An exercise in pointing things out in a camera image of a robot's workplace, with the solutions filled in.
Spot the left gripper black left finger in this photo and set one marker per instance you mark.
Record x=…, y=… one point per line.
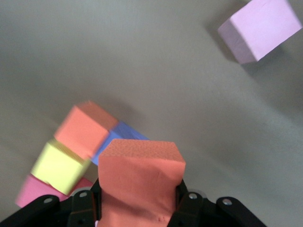
x=80, y=210

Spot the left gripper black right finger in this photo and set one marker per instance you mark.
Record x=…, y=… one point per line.
x=194, y=210

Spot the yellow foam cube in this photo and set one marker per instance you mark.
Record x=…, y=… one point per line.
x=56, y=170

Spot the orange foam cube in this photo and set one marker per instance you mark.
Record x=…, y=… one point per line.
x=142, y=170

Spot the orange foam cube notched corner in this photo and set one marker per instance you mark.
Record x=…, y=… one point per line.
x=82, y=132

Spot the purple foam cube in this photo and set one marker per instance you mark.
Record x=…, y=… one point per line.
x=123, y=134

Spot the pink foam cube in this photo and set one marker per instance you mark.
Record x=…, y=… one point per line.
x=260, y=28

